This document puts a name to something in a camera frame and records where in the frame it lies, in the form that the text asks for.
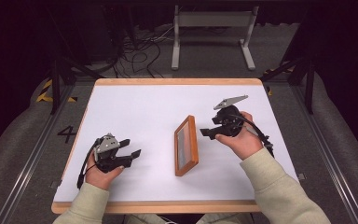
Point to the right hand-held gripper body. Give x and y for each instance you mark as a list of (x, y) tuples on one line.
[(230, 119)]

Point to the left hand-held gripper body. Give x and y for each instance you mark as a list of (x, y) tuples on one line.
[(107, 146)]

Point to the wooden photo frame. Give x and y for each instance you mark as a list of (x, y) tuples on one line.
[(192, 146)]

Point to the person's right hand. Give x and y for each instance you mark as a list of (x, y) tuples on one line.
[(245, 144)]

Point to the person's left hand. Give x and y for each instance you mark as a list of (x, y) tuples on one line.
[(98, 177)]

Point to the yellow black hazard tape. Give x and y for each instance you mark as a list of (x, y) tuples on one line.
[(45, 93), (270, 90)]

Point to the black metal stand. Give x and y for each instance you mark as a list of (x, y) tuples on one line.
[(309, 90), (55, 87)]

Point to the person's right leg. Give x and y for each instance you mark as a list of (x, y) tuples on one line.
[(223, 218)]

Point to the white metal stand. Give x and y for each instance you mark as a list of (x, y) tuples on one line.
[(214, 19)]

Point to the black computer case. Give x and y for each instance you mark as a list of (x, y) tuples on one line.
[(96, 34)]

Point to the aluminium rail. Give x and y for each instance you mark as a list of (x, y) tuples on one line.
[(326, 146), (28, 165)]

